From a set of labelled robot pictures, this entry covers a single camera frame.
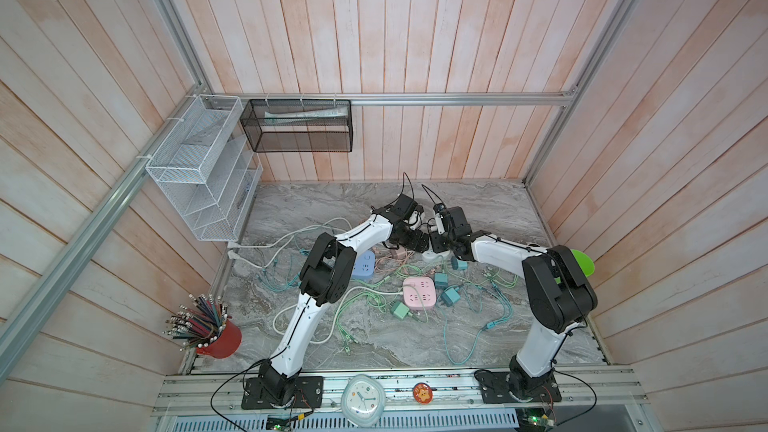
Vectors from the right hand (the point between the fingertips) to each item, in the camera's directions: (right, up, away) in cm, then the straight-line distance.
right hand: (437, 234), depth 99 cm
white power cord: (-68, -7, -1) cm, 68 cm away
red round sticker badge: (-9, -38, -26) cm, 46 cm away
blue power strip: (-25, -10, -6) cm, 27 cm away
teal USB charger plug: (0, -14, -8) cm, 16 cm away
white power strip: (+1, -7, -4) cm, 8 cm away
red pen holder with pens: (-63, -21, -26) cm, 72 cm away
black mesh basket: (-49, +38, +5) cm, 62 cm away
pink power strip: (-5, -16, -11) cm, 20 cm away
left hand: (-7, -5, 0) cm, 8 cm away
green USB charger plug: (-14, -21, -13) cm, 29 cm away
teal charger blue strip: (+2, -18, -11) cm, 21 cm away
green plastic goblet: (+37, -6, -19) cm, 42 cm away
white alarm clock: (-24, -38, -29) cm, 53 cm away
